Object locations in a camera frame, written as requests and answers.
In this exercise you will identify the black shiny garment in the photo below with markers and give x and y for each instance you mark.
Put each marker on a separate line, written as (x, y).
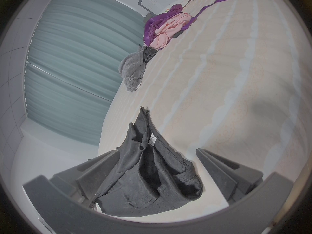
(150, 53)

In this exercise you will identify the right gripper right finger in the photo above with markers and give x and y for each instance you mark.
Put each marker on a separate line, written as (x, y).
(217, 172)

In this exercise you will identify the purple garment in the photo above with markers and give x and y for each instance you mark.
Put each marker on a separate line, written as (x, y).
(156, 23)

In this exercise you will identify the grey garment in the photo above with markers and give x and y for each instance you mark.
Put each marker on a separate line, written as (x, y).
(132, 67)

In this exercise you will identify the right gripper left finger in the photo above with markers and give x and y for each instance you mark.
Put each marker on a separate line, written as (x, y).
(95, 177)

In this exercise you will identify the pink garment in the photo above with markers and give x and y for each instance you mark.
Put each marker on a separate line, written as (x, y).
(170, 27)

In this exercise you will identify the bed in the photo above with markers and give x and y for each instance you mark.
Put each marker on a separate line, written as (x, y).
(231, 82)

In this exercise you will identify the black T-shirt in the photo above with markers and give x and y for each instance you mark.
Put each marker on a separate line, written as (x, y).
(151, 179)

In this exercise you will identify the blue-green curtain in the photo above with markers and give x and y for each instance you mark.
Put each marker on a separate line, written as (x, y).
(85, 40)
(65, 106)

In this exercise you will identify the white printed pillow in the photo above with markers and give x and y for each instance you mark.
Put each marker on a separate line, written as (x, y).
(184, 2)

